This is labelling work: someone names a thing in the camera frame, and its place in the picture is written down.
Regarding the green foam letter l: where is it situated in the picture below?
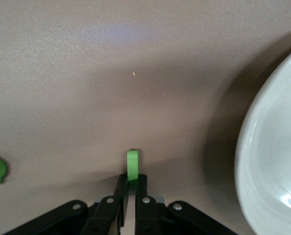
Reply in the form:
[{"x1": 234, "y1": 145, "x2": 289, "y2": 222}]
[{"x1": 126, "y1": 149, "x2": 139, "y2": 188}]

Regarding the beige round plate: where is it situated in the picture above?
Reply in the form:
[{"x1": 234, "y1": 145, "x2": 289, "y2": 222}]
[{"x1": 234, "y1": 43, "x2": 291, "y2": 235}]

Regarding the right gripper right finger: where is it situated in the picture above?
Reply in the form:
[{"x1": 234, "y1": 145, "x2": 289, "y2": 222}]
[{"x1": 134, "y1": 173, "x2": 238, "y2": 235}]

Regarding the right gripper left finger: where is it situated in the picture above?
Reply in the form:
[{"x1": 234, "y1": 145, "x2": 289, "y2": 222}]
[{"x1": 3, "y1": 173, "x2": 130, "y2": 235}]

